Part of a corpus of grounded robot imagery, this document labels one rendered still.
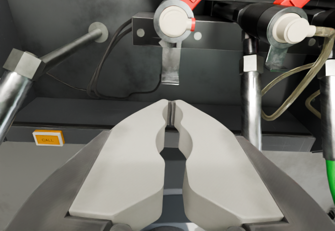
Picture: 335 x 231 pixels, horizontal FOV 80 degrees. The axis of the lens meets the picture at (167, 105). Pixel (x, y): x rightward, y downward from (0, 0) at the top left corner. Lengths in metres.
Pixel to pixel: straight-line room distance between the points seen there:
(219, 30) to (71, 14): 0.30
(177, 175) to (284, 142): 0.44
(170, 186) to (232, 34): 0.58
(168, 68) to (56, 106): 0.39
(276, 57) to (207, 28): 0.14
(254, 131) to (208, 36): 0.15
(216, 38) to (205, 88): 0.21
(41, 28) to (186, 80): 0.32
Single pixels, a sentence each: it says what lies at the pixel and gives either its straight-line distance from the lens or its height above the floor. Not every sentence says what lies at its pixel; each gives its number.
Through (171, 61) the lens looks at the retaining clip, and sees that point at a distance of 0.16.
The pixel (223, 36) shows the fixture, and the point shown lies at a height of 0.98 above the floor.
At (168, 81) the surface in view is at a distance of 0.15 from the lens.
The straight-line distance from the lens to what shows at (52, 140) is 0.45.
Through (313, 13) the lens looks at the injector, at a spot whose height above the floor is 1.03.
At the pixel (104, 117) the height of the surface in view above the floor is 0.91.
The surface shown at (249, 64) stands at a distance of 0.21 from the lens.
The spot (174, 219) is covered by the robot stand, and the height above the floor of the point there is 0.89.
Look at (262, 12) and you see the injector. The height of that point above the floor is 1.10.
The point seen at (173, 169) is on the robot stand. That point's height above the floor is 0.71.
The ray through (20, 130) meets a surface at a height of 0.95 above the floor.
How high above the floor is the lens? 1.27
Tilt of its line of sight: 61 degrees down
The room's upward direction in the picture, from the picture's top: 179 degrees clockwise
